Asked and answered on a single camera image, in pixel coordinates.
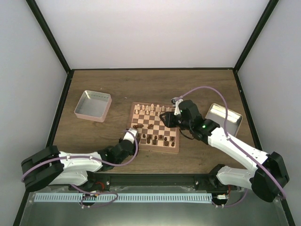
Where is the pink metal tray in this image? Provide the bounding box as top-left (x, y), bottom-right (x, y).
top-left (74, 90), bottom-right (112, 122)

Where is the black enclosure frame post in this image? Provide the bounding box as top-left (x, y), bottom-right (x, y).
top-left (26, 0), bottom-right (71, 74)

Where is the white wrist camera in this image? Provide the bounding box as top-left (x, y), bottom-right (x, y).
top-left (123, 128), bottom-right (140, 144)
top-left (171, 97), bottom-right (183, 115)

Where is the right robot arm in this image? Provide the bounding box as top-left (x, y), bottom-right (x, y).
top-left (159, 99), bottom-right (289, 202)

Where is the wooden chess board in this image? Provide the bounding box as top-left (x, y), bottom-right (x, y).
top-left (128, 102), bottom-right (180, 153)

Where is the gold metal tray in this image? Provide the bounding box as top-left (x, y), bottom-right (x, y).
top-left (205, 103), bottom-right (243, 137)

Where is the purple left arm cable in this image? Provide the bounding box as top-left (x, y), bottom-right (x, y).
top-left (21, 128), bottom-right (139, 183)

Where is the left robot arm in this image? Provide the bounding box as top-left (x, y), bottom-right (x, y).
top-left (21, 139), bottom-right (136, 192)

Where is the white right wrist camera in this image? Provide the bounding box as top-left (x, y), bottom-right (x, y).
top-left (171, 97), bottom-right (183, 115)

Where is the light blue cable duct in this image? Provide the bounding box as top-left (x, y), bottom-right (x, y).
top-left (34, 193), bottom-right (212, 203)

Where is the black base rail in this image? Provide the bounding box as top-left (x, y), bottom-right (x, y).
top-left (68, 173), bottom-right (279, 191)

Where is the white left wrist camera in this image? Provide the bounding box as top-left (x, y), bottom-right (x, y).
top-left (123, 128), bottom-right (140, 144)

